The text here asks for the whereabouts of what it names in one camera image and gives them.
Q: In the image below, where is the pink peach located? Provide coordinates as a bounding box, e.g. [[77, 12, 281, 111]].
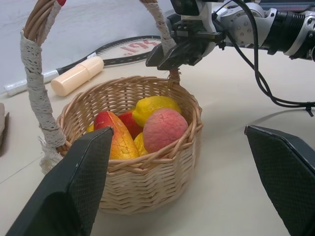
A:
[[142, 108, 189, 153]]

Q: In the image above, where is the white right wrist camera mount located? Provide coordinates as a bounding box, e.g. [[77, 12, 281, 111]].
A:
[[169, 0, 218, 34]]

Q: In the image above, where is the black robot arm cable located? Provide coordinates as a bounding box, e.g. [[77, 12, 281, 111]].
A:
[[216, 0, 315, 112]]

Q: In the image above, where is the red and yellow mango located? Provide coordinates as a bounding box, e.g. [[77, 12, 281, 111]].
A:
[[93, 110, 140, 160]]

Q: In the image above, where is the red fruit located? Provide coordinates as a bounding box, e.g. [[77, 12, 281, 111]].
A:
[[118, 111, 144, 140]]

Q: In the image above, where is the cream plastic cylinder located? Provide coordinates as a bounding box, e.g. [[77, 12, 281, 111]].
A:
[[50, 56, 105, 97]]

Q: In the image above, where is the black tennis racket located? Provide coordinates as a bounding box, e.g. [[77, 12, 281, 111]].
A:
[[3, 35, 163, 97]]

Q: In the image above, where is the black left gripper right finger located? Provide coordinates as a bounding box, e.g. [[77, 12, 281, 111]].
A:
[[244, 124, 315, 236]]

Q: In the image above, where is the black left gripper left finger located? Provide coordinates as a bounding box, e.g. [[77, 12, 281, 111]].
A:
[[4, 126, 115, 236]]

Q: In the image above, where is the yellow lemon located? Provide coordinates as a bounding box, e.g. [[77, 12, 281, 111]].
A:
[[132, 96, 182, 128]]

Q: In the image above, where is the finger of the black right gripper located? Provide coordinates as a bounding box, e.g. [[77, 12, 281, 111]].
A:
[[145, 45, 173, 68], [157, 40, 210, 71]]

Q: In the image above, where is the wicker basket with lace handle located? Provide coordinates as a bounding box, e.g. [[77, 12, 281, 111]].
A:
[[19, 0, 204, 216]]

